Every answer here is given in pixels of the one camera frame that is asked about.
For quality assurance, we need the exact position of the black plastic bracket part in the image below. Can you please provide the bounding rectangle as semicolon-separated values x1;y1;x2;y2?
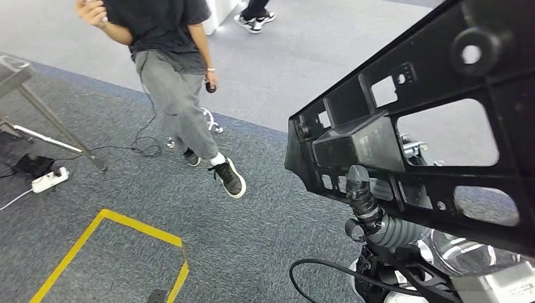
284;0;535;259

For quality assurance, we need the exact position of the white chair base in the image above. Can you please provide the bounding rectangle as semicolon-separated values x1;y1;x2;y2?
166;107;225;150

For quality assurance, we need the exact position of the person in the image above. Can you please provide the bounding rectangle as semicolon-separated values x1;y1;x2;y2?
76;0;247;200
233;0;278;35

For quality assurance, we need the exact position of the white panel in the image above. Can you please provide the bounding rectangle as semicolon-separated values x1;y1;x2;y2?
202;0;242;37

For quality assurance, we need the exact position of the white power strip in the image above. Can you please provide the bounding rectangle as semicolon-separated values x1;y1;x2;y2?
31;167;71;194

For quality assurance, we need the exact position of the steel side table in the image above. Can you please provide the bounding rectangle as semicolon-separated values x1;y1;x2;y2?
0;55;109;173

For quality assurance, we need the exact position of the black bag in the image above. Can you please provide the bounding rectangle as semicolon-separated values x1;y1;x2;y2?
0;131;64;179

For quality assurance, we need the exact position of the black floor cable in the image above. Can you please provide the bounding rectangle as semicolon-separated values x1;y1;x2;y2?
53;92;165;167

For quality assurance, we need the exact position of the white power cord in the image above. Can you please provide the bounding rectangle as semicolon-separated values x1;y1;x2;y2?
0;188;35;213

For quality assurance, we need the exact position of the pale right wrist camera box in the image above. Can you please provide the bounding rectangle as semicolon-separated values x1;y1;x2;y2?
451;261;535;303

